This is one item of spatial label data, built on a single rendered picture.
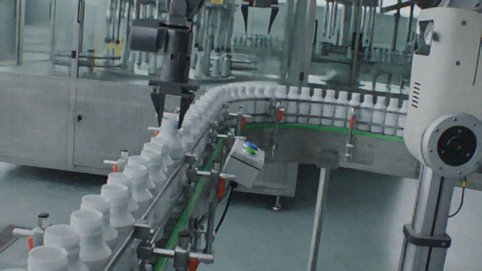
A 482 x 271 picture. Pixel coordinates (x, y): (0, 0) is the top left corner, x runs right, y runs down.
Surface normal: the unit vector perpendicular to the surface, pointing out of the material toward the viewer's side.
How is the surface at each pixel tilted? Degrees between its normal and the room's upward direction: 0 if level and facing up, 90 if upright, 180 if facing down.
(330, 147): 90
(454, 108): 101
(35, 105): 90
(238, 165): 90
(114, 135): 90
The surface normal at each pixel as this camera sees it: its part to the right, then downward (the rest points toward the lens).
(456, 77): -0.07, 0.36
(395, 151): -0.36, 0.14
